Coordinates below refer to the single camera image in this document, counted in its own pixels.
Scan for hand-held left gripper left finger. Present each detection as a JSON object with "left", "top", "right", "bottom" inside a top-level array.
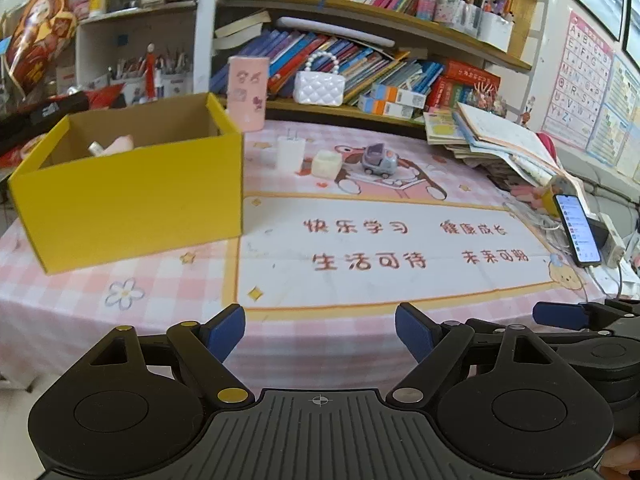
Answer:
[{"left": 85, "top": 304, "right": 257, "bottom": 409}]

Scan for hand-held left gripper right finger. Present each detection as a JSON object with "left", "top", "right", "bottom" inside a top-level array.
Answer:
[{"left": 386, "top": 303, "right": 556, "bottom": 407}]

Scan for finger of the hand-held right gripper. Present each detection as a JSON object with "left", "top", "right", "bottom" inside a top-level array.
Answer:
[{"left": 532, "top": 299, "right": 640, "bottom": 336}]

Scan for yellow cardboard box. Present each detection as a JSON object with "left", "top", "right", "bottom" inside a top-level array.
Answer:
[{"left": 7, "top": 92, "right": 246, "bottom": 276}]

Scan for pink plush pig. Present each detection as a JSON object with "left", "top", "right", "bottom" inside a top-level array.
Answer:
[{"left": 101, "top": 134, "right": 135, "bottom": 155}]

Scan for pink checkered table mat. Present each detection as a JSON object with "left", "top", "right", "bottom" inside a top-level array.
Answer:
[{"left": 0, "top": 120, "right": 623, "bottom": 396}]

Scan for smartphone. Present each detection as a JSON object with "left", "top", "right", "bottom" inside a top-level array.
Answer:
[{"left": 553, "top": 192, "right": 603, "bottom": 269}]

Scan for black phone stand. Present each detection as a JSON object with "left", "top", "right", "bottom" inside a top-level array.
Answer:
[{"left": 587, "top": 216, "right": 612, "bottom": 257}]

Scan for pink toy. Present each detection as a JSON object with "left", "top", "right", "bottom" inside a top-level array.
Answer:
[{"left": 511, "top": 185, "right": 552, "bottom": 212}]

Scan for grey sofa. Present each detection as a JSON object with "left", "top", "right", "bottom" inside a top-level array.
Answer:
[{"left": 564, "top": 169, "right": 640, "bottom": 242}]

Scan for grey toy car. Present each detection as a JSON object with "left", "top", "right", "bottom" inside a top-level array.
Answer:
[{"left": 360, "top": 142, "right": 400, "bottom": 176}]

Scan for cream square box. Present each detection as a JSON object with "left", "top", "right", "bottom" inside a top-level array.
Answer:
[{"left": 312, "top": 150, "right": 344, "bottom": 180}]

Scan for white plug charger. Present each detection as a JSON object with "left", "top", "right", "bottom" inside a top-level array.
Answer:
[{"left": 276, "top": 130, "right": 306, "bottom": 171}]

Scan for stack of books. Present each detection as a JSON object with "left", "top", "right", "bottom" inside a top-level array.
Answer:
[{"left": 423, "top": 106, "right": 577, "bottom": 192}]

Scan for orange and blue box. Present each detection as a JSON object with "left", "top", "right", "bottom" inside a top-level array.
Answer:
[
  {"left": 357, "top": 95, "right": 416, "bottom": 119},
  {"left": 370, "top": 82, "right": 429, "bottom": 107}
]

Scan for glittery hair accessory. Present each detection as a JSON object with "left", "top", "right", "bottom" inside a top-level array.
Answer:
[{"left": 469, "top": 81, "right": 507, "bottom": 112}]

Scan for pink sticker tumbler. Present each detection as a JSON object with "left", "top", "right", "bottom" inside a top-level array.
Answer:
[{"left": 227, "top": 55, "right": 271, "bottom": 132}]

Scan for red dictionary box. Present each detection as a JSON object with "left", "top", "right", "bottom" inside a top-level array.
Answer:
[{"left": 426, "top": 58, "right": 501, "bottom": 109}]

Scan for pen holders with pens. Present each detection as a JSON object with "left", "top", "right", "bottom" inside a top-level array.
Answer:
[{"left": 106, "top": 44, "right": 194, "bottom": 106}]

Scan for red packet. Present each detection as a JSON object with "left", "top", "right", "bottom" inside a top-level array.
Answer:
[{"left": 74, "top": 83, "right": 127, "bottom": 112}]

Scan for row of slanted books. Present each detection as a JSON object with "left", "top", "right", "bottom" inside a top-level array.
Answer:
[{"left": 210, "top": 29, "right": 446, "bottom": 106}]

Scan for black box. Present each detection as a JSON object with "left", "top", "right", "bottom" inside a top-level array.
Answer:
[{"left": 0, "top": 92, "right": 92, "bottom": 157}]

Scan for white pen organizer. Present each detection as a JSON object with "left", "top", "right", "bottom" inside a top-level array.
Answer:
[{"left": 434, "top": 0, "right": 516, "bottom": 54}]

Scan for lying thick books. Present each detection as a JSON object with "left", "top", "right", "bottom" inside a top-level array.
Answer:
[{"left": 213, "top": 10, "right": 274, "bottom": 52}]

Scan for white paper roll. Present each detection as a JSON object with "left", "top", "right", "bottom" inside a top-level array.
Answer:
[{"left": 276, "top": 16, "right": 402, "bottom": 44}]

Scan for white shelf unit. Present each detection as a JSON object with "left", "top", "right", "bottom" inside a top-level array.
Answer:
[{"left": 74, "top": 1, "right": 199, "bottom": 107}]

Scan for wooden bookshelf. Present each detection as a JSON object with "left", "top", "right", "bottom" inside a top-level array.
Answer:
[{"left": 214, "top": 0, "right": 549, "bottom": 137}]

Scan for red and gold foil bag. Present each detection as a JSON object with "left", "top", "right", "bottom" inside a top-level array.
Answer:
[{"left": 1, "top": 0, "right": 79, "bottom": 97}]

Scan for white cable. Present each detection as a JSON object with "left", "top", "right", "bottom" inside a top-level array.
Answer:
[{"left": 504, "top": 201, "right": 572, "bottom": 252}]

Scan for blue chart wall poster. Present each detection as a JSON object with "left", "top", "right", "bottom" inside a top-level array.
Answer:
[{"left": 586, "top": 54, "right": 640, "bottom": 182}]

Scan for pink alphabet wall poster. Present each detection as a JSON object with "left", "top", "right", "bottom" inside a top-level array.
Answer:
[{"left": 541, "top": 9, "right": 616, "bottom": 152}]

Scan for white quilted pearl-handle handbag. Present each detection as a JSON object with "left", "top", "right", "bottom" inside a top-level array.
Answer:
[{"left": 293, "top": 50, "right": 347, "bottom": 107}]

